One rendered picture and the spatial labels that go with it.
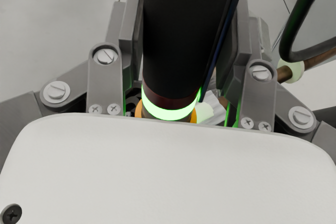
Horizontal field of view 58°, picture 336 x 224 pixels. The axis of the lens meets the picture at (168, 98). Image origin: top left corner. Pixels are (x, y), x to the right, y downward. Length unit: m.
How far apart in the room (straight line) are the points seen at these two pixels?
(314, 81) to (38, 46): 1.86
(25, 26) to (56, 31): 0.22
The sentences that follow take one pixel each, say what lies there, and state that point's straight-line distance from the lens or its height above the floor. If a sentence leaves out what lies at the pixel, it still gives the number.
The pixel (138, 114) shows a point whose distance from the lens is 0.21.
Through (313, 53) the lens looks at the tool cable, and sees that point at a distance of 0.30.
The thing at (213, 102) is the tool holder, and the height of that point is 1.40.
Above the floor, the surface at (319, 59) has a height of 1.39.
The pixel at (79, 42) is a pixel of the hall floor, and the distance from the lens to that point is 2.17.
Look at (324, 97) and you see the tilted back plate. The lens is 0.59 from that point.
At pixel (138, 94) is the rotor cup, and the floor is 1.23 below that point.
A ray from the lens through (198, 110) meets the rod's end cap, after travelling 0.24.
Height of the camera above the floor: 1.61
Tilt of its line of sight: 59 degrees down
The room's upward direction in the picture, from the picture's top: 9 degrees clockwise
